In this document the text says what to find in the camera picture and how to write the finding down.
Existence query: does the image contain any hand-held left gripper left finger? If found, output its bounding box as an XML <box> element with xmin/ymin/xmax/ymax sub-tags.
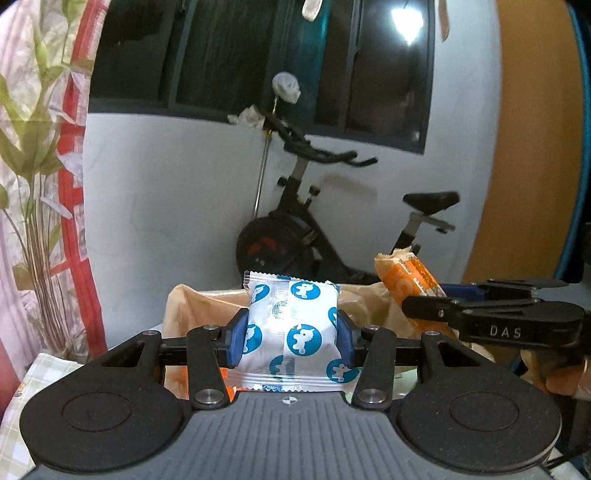
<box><xmin>92</xmin><ymin>308</ymin><xmax>250</xmax><ymax>411</ymax></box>

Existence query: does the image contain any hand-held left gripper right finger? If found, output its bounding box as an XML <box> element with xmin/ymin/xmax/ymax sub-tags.
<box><xmin>336</xmin><ymin>310</ymin><xmax>492</xmax><ymax>411</ymax></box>

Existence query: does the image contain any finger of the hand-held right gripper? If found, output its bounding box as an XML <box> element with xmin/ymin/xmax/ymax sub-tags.
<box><xmin>401</xmin><ymin>295</ymin><xmax>464</xmax><ymax>325</ymax></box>
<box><xmin>441</xmin><ymin>278</ymin><xmax>570</xmax><ymax>299</ymax></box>

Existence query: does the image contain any orange snack packet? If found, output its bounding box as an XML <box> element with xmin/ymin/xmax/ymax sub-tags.
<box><xmin>373</xmin><ymin>248</ymin><xmax>451</xmax><ymax>341</ymax></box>

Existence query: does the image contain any cardboard box with plastic liner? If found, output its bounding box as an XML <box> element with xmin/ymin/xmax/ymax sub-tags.
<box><xmin>163</xmin><ymin>281</ymin><xmax>496</xmax><ymax>403</ymax></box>

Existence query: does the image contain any white blue spotted snack packet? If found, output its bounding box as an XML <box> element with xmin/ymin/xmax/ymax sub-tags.
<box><xmin>243</xmin><ymin>271</ymin><xmax>361</xmax><ymax>394</ymax></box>

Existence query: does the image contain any person's right hand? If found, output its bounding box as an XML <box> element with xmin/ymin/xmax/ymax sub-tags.
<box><xmin>545</xmin><ymin>356</ymin><xmax>591</xmax><ymax>398</ymax></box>

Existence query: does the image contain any black exercise bike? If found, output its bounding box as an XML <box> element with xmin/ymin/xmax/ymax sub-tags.
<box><xmin>235</xmin><ymin>112</ymin><xmax>461</xmax><ymax>285</ymax></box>

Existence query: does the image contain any brown wooden door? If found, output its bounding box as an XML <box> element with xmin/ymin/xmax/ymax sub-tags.
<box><xmin>461</xmin><ymin>0</ymin><xmax>583</xmax><ymax>289</ymax></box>

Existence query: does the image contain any metal pole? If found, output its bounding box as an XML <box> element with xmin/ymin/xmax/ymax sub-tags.
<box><xmin>253</xmin><ymin>95</ymin><xmax>279</xmax><ymax>219</ymax></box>

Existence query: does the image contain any checked tablecloth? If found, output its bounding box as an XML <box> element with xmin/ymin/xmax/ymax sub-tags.
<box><xmin>0</xmin><ymin>352</ymin><xmax>109</xmax><ymax>480</ymax></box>

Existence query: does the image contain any crumpled white cloth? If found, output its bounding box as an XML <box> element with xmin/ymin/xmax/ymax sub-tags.
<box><xmin>227</xmin><ymin>104</ymin><xmax>266</xmax><ymax>128</ymax></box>

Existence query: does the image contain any dark window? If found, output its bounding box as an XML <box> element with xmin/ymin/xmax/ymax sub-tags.
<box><xmin>87</xmin><ymin>0</ymin><xmax>438</xmax><ymax>156</ymax></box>

